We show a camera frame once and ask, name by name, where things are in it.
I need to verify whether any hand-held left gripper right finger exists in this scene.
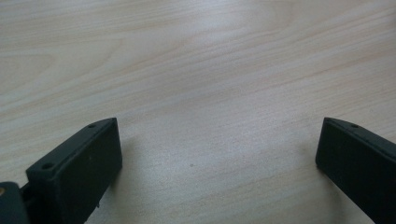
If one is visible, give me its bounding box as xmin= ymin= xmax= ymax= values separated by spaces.
xmin=315 ymin=117 xmax=396 ymax=224

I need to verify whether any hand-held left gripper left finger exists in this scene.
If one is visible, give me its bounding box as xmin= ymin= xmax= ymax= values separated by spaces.
xmin=20 ymin=117 xmax=123 ymax=224

